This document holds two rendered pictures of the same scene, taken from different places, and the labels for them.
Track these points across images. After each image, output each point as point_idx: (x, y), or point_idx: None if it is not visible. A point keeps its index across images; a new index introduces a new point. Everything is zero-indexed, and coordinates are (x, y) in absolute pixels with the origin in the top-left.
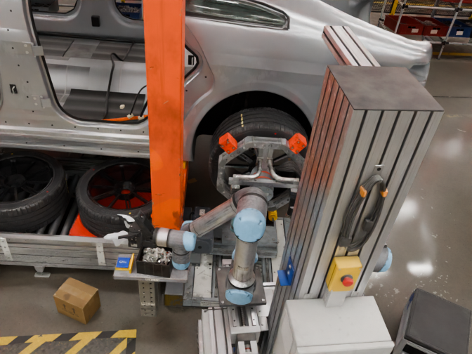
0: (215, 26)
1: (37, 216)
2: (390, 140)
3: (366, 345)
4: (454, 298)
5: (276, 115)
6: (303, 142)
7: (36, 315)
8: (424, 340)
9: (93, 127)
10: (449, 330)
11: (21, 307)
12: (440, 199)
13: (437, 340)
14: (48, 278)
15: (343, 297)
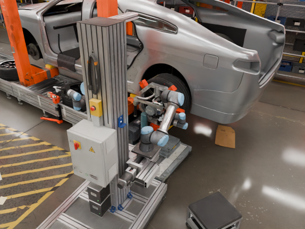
0: (147, 30)
1: None
2: (92, 38)
3: (91, 138)
4: (259, 221)
5: (171, 77)
6: (172, 89)
7: (62, 141)
8: (196, 211)
9: None
10: (216, 215)
11: (60, 136)
12: (303, 174)
13: (204, 215)
14: None
15: (97, 121)
